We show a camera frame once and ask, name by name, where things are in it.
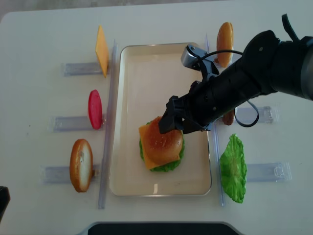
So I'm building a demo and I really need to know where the clear long strip left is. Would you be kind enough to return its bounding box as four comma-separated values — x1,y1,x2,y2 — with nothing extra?
98,40,119,210

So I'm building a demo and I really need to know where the red tomato slice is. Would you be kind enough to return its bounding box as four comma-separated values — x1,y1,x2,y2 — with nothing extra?
88,90,102,130

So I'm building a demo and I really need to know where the green lettuce on tray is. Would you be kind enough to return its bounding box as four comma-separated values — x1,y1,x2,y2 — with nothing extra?
139,121,186,173

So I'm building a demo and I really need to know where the clear holder rail bottom left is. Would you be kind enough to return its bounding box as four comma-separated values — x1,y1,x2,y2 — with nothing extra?
40,164,101,185

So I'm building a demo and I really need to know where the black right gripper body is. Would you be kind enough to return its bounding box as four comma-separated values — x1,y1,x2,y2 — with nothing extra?
166,55,263,131

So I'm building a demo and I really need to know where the clear holder rail top left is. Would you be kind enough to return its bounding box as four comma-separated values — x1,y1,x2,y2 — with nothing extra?
61,62,102,76

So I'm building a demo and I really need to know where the orange cheese slice on tray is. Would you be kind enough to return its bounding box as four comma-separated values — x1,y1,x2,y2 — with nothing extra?
138,125,185,170

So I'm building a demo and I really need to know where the cream rectangular tray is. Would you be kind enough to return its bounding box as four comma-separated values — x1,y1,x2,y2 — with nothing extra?
110,43,212,196

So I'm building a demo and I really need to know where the green lettuce leaf standing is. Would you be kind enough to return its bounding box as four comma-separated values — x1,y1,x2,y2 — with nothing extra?
220,134,247,204

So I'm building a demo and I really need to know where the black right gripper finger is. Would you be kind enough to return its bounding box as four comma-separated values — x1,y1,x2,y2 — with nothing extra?
183,119,203,134
158,108,179,134

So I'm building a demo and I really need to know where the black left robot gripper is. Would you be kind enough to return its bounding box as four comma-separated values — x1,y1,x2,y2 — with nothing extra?
0,186,11,221

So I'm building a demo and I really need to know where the orange cheese slice standing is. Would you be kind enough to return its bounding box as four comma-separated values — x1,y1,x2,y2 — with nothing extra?
95,25,109,78

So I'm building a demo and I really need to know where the black monitor edge bottom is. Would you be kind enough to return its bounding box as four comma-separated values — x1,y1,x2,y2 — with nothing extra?
87,222,238,235

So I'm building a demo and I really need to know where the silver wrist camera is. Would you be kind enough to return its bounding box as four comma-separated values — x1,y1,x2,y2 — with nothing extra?
181,44,207,71

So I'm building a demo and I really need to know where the clear holder rail middle left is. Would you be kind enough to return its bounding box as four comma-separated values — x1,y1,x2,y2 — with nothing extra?
47,116,94,133

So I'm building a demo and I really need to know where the bread slice bottom left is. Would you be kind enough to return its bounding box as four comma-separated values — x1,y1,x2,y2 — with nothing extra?
69,139,93,192

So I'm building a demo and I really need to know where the brown meat patty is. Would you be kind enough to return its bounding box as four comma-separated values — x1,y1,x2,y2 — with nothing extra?
222,110,235,125

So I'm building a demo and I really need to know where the bun half nearer tray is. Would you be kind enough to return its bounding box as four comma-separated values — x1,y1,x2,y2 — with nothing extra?
141,116,184,165

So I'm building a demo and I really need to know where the bun half outer right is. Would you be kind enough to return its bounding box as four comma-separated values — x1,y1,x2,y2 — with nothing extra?
217,22,234,68

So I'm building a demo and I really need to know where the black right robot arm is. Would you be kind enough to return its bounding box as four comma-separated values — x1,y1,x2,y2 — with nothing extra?
158,30,313,134

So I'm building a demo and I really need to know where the clear holder rail bottom right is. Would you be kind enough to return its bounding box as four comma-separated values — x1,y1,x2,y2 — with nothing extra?
246,162,292,183

